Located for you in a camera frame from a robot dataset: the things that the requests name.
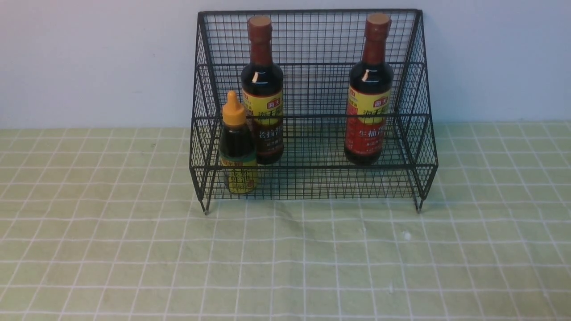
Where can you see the small oyster sauce bottle orange cap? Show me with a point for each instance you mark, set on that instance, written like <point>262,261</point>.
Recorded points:
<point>237,148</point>

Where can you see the dark soy sauce bottle brown label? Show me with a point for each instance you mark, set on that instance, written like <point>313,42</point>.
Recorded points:
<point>262,88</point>

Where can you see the light soy sauce bottle red label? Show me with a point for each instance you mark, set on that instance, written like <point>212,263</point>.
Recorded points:
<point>369,95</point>

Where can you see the green checkered tablecloth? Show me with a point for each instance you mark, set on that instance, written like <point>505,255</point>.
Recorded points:
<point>103,225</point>

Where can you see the black wire mesh shelf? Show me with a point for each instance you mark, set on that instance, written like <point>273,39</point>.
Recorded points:
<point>316,48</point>

